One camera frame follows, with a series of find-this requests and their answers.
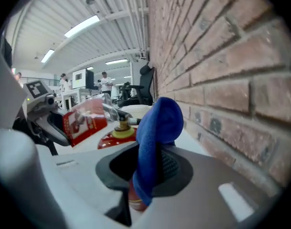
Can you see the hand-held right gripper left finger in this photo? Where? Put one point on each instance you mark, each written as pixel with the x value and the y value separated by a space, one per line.
pixel 83 175

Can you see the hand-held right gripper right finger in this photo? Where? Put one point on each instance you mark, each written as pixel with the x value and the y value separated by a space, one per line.
pixel 207 190

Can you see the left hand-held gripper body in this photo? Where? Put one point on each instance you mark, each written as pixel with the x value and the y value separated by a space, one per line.
pixel 37 89

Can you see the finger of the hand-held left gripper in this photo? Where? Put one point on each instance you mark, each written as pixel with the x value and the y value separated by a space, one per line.
pixel 46 128

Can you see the red fire extinguisher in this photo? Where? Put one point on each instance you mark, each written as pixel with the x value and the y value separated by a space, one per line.
pixel 107 142

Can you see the red tag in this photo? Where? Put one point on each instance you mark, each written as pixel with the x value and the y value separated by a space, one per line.
pixel 88 125

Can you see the blue cloth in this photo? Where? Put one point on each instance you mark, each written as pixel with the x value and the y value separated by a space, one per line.
pixel 159 120

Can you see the long ceiling light panel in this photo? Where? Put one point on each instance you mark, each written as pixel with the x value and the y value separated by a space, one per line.
pixel 116 61
pixel 47 55
pixel 90 68
pixel 82 26

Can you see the white table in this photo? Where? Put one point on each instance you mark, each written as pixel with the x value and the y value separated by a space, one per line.
pixel 74 92

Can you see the white and black cabinet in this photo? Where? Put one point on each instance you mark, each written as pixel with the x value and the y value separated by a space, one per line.
pixel 78 79

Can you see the cream trash bin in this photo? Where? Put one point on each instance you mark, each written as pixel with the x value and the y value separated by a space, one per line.
pixel 138 110

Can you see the round ceiling detector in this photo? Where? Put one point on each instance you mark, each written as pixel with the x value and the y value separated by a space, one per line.
pixel 90 1

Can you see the black office chair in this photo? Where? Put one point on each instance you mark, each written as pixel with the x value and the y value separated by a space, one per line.
pixel 148 85

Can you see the row of white ceiling pipes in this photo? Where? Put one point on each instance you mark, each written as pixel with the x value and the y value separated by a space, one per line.
pixel 139 20

